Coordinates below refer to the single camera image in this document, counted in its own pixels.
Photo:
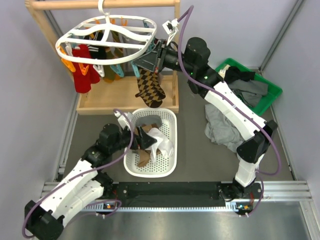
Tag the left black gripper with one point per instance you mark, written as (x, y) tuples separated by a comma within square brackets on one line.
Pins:
[(143, 140)]

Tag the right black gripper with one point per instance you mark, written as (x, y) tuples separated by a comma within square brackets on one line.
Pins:
[(149, 61)]

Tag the tan ribbed sock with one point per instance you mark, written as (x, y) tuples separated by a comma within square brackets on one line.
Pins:
[(145, 155)]

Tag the brown argyle sock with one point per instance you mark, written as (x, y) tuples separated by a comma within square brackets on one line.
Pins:
[(149, 89)]

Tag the white oval clip hanger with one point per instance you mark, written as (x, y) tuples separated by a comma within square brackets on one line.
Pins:
[(143, 35)]

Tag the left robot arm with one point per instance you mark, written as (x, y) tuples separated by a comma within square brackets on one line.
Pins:
[(46, 218)]

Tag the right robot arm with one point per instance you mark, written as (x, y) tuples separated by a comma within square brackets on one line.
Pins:
[(205, 81)]

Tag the white perforated plastic basket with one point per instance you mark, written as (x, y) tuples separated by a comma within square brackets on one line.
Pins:
[(163, 166)]

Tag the black white striped sock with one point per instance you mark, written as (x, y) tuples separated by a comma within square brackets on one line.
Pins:
[(96, 51)]

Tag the red sock left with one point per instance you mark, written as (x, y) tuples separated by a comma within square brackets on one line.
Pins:
[(85, 75)]

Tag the grey cloth on table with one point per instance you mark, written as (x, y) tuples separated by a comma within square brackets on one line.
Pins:
[(220, 130)]

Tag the clothes pile in bin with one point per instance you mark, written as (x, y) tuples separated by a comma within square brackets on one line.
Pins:
[(244, 85)]

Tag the green plastic bin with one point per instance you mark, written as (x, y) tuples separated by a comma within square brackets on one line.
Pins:
[(273, 90)]

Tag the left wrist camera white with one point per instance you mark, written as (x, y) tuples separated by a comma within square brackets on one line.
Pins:
[(124, 119)]

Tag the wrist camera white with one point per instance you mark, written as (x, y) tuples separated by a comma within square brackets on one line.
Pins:
[(124, 119), (171, 28)]

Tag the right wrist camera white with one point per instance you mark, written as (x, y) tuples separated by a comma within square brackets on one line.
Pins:
[(171, 28)]

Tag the wooden drying rack frame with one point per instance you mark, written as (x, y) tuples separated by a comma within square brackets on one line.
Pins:
[(104, 97)]

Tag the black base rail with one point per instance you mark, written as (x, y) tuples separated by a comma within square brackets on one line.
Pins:
[(182, 194)]

